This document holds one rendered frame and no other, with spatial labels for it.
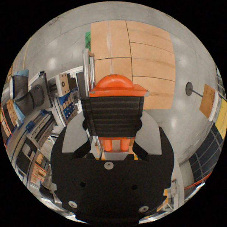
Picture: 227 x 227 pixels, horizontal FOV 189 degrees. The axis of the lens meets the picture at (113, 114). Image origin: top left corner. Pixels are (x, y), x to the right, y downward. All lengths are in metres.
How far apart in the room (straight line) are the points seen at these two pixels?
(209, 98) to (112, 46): 1.80
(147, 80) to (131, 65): 0.24
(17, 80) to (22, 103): 0.12
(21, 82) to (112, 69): 0.76
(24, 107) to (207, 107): 2.19
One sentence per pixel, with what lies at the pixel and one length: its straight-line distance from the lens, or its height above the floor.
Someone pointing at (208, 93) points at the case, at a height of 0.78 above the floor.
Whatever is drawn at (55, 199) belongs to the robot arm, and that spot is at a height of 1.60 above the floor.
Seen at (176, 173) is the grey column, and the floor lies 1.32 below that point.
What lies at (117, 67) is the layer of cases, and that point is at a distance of 0.81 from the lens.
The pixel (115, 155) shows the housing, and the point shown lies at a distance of 0.20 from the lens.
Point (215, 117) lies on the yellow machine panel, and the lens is 7.47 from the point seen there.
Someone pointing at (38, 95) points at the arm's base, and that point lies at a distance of 0.51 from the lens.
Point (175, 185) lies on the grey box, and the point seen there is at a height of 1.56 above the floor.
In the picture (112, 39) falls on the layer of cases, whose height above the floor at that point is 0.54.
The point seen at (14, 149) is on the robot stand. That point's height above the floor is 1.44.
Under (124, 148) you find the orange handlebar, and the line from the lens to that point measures 0.18.
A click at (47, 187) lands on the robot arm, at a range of 0.82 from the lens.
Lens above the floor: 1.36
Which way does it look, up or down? 58 degrees down
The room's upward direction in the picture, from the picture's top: 179 degrees counter-clockwise
